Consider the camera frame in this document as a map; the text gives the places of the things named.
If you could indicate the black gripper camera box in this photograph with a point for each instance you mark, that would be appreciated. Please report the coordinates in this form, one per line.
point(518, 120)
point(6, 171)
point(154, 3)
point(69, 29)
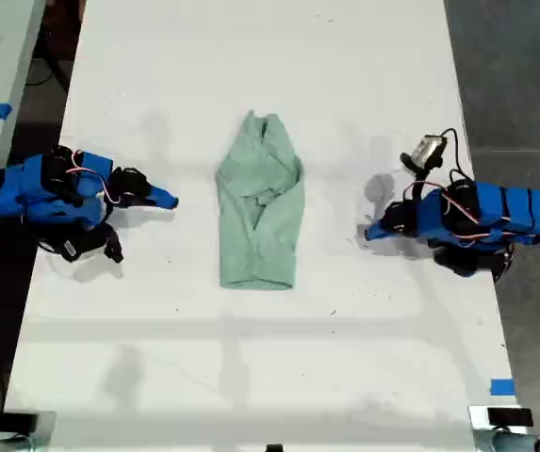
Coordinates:
point(425, 153)
point(81, 242)

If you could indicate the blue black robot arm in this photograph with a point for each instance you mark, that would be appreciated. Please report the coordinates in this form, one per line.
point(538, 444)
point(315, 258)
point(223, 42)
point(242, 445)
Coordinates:
point(29, 188)
point(510, 207)

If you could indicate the short blue tape strip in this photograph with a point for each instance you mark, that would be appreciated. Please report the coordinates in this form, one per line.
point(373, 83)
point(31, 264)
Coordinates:
point(502, 387)

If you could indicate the black camera stalk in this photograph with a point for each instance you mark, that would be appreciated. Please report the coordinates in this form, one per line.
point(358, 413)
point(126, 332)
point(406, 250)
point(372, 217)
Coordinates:
point(115, 247)
point(420, 186)

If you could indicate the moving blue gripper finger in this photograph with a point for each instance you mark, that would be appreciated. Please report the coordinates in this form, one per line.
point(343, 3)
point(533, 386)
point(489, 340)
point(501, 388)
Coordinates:
point(382, 236)
point(156, 202)

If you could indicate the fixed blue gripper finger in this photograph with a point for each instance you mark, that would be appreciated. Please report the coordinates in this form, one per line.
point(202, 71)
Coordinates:
point(379, 227)
point(161, 192)

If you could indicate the pale green T-shirt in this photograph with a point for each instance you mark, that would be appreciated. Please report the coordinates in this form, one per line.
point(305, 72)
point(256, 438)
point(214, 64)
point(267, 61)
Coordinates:
point(260, 207)

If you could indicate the metal table clamp bracket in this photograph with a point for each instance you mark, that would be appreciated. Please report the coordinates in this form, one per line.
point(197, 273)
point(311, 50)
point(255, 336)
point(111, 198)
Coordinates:
point(45, 431)
point(479, 431)

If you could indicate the grey metal pipe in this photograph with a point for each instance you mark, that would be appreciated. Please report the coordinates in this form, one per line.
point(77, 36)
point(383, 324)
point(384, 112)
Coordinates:
point(514, 442)

